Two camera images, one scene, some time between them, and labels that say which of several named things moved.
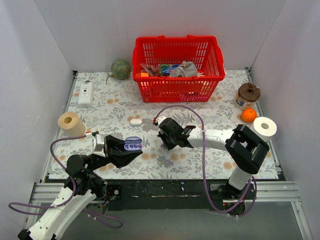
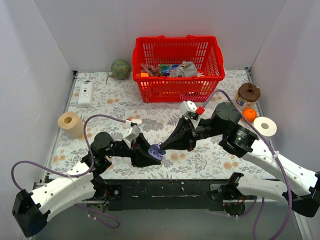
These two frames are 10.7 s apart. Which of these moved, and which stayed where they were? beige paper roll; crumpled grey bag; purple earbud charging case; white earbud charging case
Moved: purple earbud charging case
Stayed: crumpled grey bag; white earbud charging case; beige paper roll
